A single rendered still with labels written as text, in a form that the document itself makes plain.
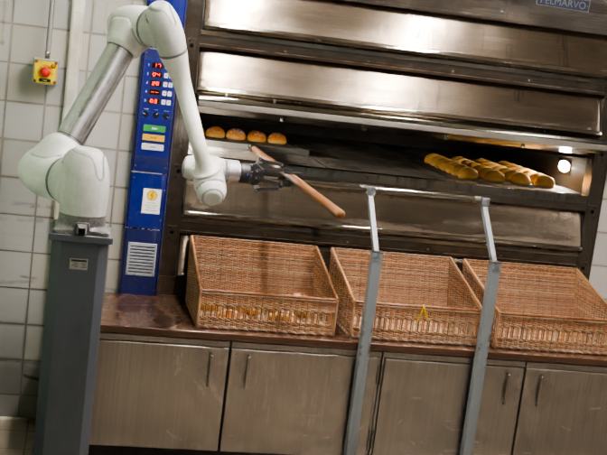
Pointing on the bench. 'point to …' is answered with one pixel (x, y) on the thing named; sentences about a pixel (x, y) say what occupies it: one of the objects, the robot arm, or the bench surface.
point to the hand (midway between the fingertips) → (292, 178)
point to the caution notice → (151, 200)
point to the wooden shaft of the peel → (305, 188)
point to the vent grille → (141, 259)
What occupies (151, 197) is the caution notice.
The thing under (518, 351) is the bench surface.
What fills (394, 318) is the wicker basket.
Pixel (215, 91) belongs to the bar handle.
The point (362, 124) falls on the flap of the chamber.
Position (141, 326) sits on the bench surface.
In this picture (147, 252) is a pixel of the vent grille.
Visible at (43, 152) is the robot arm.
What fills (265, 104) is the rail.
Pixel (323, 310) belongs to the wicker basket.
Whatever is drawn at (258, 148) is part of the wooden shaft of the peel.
